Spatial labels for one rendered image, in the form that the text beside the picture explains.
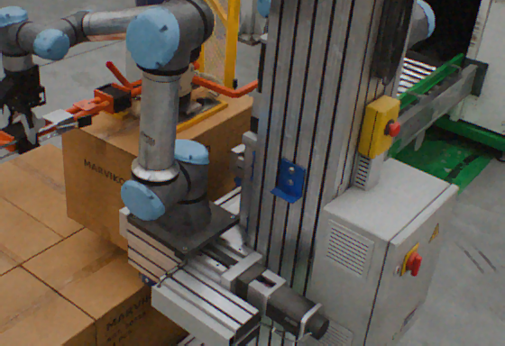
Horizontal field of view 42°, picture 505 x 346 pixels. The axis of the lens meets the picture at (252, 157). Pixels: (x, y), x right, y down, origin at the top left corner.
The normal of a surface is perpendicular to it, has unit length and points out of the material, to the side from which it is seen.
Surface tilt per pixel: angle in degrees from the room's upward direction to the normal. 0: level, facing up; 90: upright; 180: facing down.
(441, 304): 0
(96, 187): 89
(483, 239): 0
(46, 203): 0
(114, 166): 89
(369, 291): 90
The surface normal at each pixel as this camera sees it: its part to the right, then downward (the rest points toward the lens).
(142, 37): -0.48, 0.30
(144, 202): -0.52, 0.52
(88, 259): 0.08, -0.85
